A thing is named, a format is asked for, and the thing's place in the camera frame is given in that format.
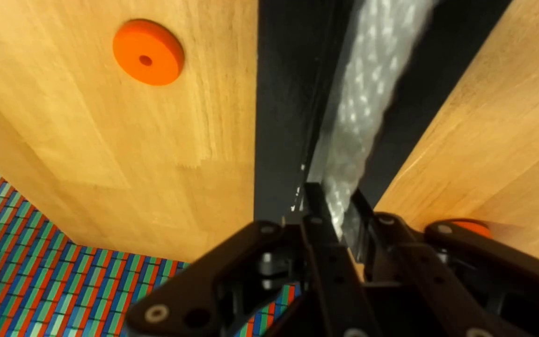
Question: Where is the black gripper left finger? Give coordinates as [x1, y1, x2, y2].
[126, 179, 384, 337]

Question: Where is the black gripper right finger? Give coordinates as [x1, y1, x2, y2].
[343, 188, 539, 337]

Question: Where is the long black bar with hole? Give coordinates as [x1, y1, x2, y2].
[253, 0, 515, 226]

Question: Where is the orange plastic disc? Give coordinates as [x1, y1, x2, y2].
[446, 217, 494, 239]
[111, 16, 187, 87]

